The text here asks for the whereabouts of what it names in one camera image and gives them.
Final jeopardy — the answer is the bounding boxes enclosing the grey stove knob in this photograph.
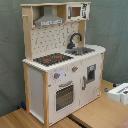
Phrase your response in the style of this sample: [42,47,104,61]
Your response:
[72,66,78,72]
[54,73,60,79]

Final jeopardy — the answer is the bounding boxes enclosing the white toy oven door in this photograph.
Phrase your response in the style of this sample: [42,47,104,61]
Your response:
[49,79,80,125]

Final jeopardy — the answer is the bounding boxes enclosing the wooden toy kitchen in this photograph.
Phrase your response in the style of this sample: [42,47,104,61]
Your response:
[22,2,105,127]

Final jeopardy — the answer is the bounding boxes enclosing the black toy stovetop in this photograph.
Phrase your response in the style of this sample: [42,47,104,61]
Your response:
[34,53,70,66]

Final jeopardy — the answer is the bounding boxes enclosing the grey toy sink basin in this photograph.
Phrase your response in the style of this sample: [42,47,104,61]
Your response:
[65,47,95,56]

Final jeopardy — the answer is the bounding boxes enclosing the black toy faucet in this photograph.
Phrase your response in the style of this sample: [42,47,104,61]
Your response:
[67,33,82,49]

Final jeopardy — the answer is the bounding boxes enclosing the white fridge door with dispenser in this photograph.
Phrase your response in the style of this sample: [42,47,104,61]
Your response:
[80,54,102,106]

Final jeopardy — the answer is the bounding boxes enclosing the grey toy range hood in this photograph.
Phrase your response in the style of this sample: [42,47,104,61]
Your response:
[35,6,64,27]

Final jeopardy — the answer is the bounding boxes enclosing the toy microwave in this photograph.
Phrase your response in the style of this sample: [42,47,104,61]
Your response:
[67,3,90,21]

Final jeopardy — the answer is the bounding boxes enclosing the white box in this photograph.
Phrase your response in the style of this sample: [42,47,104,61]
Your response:
[107,83,128,105]

